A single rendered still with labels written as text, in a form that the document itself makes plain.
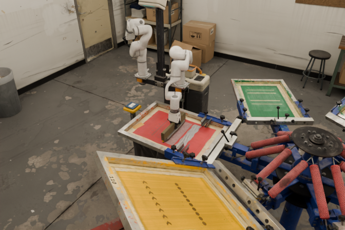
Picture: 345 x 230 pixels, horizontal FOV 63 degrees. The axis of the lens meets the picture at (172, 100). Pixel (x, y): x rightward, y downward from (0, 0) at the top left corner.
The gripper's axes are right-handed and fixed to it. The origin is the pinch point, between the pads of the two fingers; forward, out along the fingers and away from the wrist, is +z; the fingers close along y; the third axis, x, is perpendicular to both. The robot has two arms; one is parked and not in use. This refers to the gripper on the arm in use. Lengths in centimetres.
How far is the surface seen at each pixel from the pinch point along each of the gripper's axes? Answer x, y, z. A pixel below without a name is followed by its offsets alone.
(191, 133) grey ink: -4.1, -14.8, 4.6
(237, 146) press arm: 1, -57, -3
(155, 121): -4.3, 21.9, 5.0
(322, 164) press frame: -15, -115, -1
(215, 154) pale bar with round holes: 18.0, -46.2, -1.3
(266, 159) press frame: 1, -79, 0
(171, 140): 11.8, -4.5, 6.5
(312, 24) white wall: -379, -55, -26
